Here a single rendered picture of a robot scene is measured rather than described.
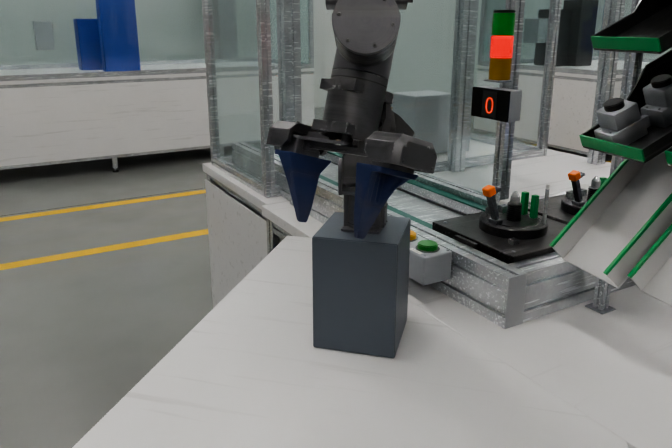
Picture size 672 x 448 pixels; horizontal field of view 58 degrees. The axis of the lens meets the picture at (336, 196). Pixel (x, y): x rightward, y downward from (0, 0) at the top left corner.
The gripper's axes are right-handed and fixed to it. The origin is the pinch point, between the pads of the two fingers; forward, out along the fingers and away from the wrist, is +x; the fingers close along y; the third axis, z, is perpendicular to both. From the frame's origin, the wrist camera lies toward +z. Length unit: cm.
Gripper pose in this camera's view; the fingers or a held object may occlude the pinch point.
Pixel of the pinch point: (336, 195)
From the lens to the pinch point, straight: 60.3
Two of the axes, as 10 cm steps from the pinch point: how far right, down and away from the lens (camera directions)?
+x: -2.0, 9.8, 0.2
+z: 7.0, 1.2, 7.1
